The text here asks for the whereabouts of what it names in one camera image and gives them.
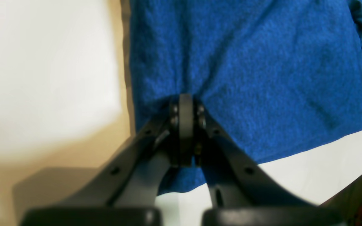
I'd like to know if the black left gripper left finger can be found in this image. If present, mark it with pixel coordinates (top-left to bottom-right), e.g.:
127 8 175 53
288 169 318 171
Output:
21 99 181 226

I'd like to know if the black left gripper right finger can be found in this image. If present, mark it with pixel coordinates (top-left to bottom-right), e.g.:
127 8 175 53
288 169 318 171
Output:
178 94 345 226

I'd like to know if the dark blue t-shirt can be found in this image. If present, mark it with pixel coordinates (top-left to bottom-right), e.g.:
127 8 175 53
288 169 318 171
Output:
129 0 362 195

